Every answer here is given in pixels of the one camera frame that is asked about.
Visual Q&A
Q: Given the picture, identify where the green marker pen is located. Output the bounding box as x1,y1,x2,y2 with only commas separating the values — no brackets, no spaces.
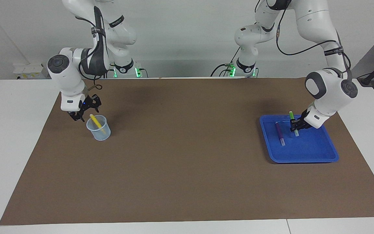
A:
288,111,300,137

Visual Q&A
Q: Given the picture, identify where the purple marker pen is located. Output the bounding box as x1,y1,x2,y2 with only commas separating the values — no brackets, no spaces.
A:
274,122,286,147

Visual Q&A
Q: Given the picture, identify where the yellow marker pen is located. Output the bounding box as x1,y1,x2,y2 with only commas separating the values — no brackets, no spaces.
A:
89,113,106,134

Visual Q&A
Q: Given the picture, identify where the blue plastic tray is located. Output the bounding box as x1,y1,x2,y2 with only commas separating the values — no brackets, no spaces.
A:
259,114,339,164

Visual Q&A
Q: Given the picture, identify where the clear plastic cup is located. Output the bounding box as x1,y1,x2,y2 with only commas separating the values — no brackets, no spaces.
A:
86,114,111,141

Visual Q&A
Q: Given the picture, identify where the brown table mat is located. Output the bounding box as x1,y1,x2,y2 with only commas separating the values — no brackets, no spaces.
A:
0,77,374,226

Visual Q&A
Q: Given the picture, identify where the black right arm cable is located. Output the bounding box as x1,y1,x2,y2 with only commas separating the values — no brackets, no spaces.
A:
75,16,103,91

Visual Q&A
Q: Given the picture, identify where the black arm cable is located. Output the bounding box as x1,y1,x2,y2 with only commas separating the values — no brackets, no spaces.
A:
75,16,103,91
276,0,352,79

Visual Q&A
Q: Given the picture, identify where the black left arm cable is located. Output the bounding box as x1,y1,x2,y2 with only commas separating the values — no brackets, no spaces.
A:
276,0,352,79

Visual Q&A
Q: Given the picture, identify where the black base cable bundle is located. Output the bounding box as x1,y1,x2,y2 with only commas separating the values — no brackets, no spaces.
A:
210,49,241,78

